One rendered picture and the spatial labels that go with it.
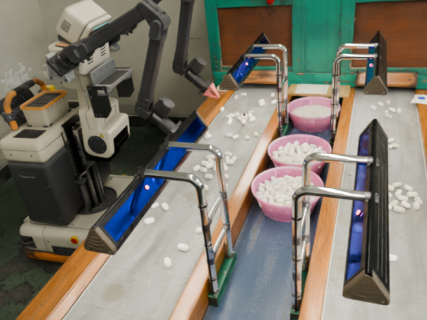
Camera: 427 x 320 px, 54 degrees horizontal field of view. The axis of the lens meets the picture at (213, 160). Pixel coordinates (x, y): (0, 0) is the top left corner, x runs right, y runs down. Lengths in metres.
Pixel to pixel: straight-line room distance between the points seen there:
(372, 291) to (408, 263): 0.56
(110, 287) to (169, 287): 0.18
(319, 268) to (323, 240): 0.12
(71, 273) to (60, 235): 1.05
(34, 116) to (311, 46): 1.51
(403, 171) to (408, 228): 0.34
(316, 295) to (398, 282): 0.24
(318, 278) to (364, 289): 0.45
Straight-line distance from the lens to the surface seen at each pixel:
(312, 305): 1.18
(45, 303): 1.35
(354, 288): 0.82
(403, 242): 1.44
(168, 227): 1.49
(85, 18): 1.98
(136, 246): 1.45
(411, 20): 2.39
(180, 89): 3.72
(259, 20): 2.45
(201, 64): 2.11
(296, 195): 0.97
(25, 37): 3.94
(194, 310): 1.20
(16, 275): 2.74
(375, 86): 1.64
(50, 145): 2.24
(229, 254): 1.37
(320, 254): 1.32
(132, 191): 1.05
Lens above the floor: 1.67
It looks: 30 degrees down
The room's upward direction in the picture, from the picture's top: 7 degrees counter-clockwise
